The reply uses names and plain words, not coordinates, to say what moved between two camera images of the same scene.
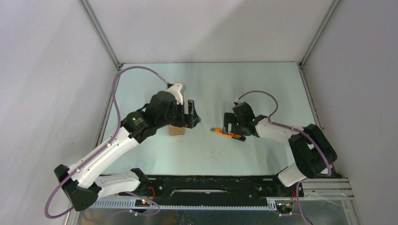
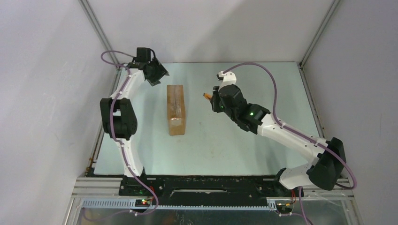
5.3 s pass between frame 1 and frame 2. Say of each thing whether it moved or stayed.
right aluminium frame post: stayed
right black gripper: moved
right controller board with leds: stayed
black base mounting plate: stayed
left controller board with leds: stayed
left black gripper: moved
